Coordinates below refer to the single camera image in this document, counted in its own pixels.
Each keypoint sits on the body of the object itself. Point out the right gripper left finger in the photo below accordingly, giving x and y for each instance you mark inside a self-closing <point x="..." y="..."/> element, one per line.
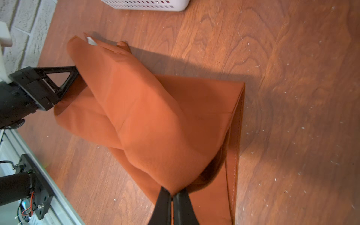
<point x="162" y="214"/>

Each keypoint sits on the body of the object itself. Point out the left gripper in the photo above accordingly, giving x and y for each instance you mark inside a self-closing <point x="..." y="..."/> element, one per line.
<point x="33" y="90"/>

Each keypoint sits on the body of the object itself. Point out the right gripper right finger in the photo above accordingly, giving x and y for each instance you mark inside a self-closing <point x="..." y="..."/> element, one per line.
<point x="183" y="212"/>

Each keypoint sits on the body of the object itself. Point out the orange skirt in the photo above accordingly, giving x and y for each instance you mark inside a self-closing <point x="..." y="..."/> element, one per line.
<point x="171" y="132"/>

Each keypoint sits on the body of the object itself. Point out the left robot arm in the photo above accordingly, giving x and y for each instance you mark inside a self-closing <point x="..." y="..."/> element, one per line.
<point x="9" y="191"/>

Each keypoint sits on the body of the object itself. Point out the white plastic basket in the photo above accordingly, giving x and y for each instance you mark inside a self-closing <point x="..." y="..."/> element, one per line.
<point x="149" y="5"/>

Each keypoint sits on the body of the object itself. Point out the aluminium mounting rail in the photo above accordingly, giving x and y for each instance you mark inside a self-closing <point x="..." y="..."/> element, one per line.
<point x="61" y="211"/>

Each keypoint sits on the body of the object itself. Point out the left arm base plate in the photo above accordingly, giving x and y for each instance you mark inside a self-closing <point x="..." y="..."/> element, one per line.
<point x="36" y="192"/>

